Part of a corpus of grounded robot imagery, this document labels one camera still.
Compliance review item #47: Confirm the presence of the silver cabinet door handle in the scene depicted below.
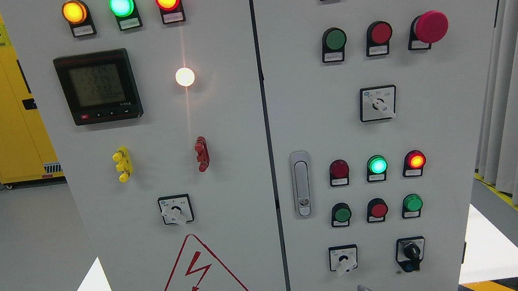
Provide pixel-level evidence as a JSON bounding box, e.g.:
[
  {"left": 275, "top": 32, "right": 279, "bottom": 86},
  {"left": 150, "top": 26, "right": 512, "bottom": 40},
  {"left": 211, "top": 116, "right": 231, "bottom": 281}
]
[{"left": 290, "top": 151, "right": 313, "bottom": 218}]

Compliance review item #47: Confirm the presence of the red terminal connector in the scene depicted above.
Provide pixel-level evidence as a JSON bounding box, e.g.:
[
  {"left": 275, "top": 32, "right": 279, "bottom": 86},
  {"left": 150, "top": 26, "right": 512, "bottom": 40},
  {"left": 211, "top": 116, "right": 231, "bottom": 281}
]
[{"left": 194, "top": 136, "right": 210, "bottom": 172}]

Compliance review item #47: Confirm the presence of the left panel rotary selector switch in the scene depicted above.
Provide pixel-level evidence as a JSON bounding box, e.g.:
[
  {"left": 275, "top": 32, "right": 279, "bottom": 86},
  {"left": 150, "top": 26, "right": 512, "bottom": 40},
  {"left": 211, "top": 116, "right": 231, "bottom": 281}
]
[{"left": 157, "top": 194, "right": 195, "bottom": 225}]

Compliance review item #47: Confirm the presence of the amber indicator light top left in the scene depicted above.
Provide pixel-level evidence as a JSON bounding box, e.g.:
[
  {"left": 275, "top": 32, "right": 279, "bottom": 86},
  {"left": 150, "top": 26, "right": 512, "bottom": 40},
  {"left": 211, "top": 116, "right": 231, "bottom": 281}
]
[{"left": 62, "top": 0, "right": 97, "bottom": 38}]

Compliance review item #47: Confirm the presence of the upper right rotary selector switch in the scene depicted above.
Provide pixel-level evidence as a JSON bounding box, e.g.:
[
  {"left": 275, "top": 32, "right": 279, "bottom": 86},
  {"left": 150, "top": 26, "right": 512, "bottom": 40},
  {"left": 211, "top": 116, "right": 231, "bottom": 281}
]
[{"left": 359, "top": 85, "right": 396, "bottom": 123}]

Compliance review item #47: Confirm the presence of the red push button second row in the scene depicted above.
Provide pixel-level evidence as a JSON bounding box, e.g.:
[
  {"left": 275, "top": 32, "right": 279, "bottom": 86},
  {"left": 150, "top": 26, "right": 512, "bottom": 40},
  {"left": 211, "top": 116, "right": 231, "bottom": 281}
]
[{"left": 366, "top": 20, "right": 393, "bottom": 58}]

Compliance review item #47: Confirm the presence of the lower right red indicator light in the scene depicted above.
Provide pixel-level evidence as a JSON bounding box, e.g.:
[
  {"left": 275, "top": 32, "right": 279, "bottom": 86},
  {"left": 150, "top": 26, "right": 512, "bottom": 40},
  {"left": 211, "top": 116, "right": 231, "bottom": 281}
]
[{"left": 402, "top": 149, "right": 427, "bottom": 178}]

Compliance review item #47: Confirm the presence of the black digital power meter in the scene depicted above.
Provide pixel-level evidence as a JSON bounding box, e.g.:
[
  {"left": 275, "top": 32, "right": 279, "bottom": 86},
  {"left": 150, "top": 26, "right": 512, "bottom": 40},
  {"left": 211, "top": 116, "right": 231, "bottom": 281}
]
[{"left": 53, "top": 48, "right": 144, "bottom": 126}]

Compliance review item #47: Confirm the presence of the lower left green push button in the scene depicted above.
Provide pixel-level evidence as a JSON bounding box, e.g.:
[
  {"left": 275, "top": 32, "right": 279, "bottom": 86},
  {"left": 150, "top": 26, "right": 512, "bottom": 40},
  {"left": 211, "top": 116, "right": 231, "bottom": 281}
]
[{"left": 330, "top": 202, "right": 352, "bottom": 228}]

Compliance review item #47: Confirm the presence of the lower red push button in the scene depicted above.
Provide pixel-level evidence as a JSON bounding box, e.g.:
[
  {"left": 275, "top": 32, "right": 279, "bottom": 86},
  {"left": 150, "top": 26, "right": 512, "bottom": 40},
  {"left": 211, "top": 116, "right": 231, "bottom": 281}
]
[{"left": 366, "top": 198, "right": 389, "bottom": 223}]

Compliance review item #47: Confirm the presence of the red indicator light top left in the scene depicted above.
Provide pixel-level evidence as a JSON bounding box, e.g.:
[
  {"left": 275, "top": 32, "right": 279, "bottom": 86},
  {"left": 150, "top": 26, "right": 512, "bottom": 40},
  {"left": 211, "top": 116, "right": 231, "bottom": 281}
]
[{"left": 155, "top": 0, "right": 186, "bottom": 25}]

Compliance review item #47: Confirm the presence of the red electric danger warning sticker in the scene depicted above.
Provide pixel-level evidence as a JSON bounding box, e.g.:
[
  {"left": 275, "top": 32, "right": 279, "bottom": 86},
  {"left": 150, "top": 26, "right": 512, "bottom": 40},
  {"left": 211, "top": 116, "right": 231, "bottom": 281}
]
[{"left": 164, "top": 234, "right": 250, "bottom": 291}]

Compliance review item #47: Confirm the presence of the red emergency stop mushroom button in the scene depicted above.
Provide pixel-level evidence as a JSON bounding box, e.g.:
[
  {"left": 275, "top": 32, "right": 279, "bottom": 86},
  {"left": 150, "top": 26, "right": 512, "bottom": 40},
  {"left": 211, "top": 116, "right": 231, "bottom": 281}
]
[{"left": 408, "top": 10, "right": 449, "bottom": 51}]

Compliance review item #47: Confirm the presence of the bottom black rotary selector switch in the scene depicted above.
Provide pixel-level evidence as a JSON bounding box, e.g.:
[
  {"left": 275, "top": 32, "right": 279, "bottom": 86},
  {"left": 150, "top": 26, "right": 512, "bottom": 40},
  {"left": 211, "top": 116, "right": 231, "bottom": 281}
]
[{"left": 395, "top": 236, "right": 425, "bottom": 273}]

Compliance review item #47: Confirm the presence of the green indicator light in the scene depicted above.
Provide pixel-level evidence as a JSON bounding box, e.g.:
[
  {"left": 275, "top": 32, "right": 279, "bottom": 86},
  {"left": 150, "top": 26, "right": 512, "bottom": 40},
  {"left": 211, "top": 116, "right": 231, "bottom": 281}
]
[
  {"left": 366, "top": 154, "right": 388, "bottom": 183},
  {"left": 109, "top": 0, "right": 143, "bottom": 31}
]

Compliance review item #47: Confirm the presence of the lower green indicator light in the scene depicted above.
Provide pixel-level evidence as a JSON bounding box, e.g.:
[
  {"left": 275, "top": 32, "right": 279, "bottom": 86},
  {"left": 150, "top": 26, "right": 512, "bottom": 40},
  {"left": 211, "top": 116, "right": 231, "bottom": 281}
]
[{"left": 366, "top": 154, "right": 388, "bottom": 183}]

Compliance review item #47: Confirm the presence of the grey electrical control cabinet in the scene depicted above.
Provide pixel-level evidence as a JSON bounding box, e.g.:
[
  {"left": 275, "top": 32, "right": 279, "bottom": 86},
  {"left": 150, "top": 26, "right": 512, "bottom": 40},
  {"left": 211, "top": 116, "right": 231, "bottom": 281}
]
[{"left": 0, "top": 0, "right": 497, "bottom": 291}]

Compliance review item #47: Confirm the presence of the yellow terminal connector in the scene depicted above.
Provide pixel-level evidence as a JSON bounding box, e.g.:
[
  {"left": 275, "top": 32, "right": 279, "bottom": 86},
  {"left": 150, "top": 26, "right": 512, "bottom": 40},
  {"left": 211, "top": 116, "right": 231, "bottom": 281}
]
[{"left": 112, "top": 146, "right": 133, "bottom": 182}]

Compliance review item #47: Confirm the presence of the lower right green push button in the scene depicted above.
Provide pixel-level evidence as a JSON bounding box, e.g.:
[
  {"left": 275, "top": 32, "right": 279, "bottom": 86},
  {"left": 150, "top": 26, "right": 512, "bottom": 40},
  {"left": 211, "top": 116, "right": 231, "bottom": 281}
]
[{"left": 401, "top": 193, "right": 424, "bottom": 219}]

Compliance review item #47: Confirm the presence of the green push button second row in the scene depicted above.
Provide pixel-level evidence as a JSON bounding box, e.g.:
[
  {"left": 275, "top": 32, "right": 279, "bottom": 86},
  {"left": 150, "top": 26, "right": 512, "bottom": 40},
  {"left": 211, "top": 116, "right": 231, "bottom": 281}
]
[{"left": 321, "top": 27, "right": 347, "bottom": 64}]

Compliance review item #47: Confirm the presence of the lower left red indicator light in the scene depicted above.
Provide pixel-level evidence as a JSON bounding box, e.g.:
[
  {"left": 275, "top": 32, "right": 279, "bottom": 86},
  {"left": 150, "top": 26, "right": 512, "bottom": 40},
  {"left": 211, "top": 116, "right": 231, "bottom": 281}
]
[{"left": 329, "top": 158, "right": 350, "bottom": 187}]

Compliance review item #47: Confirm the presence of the green push button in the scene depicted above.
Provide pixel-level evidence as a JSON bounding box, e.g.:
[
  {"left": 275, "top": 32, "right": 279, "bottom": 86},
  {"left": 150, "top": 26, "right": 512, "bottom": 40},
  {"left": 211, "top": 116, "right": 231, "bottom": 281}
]
[
  {"left": 330, "top": 202, "right": 352, "bottom": 228},
  {"left": 401, "top": 193, "right": 424, "bottom": 219}
]

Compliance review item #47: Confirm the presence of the white glowing indicator light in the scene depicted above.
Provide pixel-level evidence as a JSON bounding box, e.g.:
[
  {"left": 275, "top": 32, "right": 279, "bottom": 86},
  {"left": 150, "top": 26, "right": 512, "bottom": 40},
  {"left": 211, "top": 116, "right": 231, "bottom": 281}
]
[{"left": 175, "top": 67, "right": 195, "bottom": 87}]

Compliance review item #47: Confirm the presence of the bottom white rotary selector switch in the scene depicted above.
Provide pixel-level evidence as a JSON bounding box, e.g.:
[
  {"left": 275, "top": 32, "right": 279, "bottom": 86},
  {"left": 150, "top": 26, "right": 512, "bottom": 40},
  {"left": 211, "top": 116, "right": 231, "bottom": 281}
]
[{"left": 328, "top": 244, "right": 358, "bottom": 277}]

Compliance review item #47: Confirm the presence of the green indicator light top left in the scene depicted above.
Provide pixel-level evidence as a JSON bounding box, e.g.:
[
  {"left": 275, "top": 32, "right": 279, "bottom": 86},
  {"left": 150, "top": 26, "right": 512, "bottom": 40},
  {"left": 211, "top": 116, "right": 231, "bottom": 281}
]
[{"left": 109, "top": 0, "right": 143, "bottom": 31}]

